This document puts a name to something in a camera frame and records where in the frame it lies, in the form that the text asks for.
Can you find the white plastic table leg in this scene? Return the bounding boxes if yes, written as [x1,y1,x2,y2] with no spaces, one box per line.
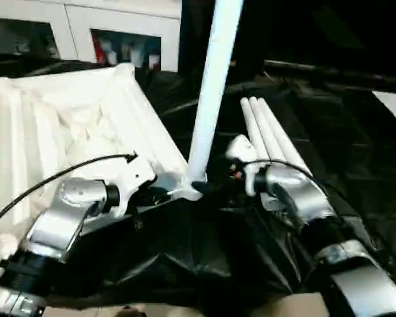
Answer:
[255,97,313,176]
[186,0,246,185]
[247,96,286,162]
[240,97,261,153]

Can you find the white plastic table top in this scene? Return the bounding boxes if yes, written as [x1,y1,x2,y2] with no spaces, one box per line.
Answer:
[0,63,206,267]

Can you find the black work mat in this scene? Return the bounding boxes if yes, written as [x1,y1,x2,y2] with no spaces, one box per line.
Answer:
[0,52,396,311]

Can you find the dark robot foot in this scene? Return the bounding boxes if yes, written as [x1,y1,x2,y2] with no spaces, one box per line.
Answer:
[119,306,143,317]

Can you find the long black bar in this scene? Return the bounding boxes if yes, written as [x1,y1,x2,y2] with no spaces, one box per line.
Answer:
[263,59,396,94]

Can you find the red packet behind glass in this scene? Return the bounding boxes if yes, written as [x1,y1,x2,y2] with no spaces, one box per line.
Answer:
[93,36,107,64]

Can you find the flat white sheet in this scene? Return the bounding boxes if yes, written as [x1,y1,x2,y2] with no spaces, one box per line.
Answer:
[372,90,396,130]

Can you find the white glass-door cabinet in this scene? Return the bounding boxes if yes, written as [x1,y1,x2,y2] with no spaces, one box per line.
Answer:
[0,0,182,73]

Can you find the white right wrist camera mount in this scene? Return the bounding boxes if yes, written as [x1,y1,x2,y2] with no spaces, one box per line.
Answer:
[225,134,269,198]

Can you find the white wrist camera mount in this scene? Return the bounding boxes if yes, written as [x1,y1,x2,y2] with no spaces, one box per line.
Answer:
[114,157,158,219]
[225,134,269,198]

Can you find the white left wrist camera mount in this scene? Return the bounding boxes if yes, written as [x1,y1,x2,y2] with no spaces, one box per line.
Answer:
[114,157,158,219]

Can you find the dark blue upright post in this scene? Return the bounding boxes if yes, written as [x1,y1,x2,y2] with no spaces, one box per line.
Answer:
[179,0,193,72]

